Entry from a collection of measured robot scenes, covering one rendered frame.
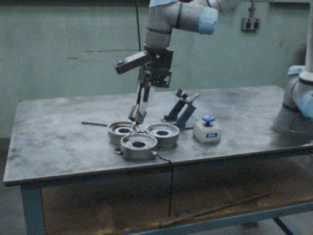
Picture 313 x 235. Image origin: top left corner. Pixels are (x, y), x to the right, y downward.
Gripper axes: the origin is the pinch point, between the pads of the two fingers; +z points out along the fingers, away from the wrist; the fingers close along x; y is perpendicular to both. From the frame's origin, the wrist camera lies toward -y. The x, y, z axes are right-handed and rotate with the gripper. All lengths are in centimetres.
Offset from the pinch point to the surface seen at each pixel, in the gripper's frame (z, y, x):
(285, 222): 55, 82, 8
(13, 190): 97, -43, 99
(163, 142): 6.8, 6.5, -9.6
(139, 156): 8.1, -2.2, -15.8
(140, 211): 34.5, 4.4, -6.3
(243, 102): 3, 52, 24
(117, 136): 7.6, -6.8, -4.8
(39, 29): 5, -33, 156
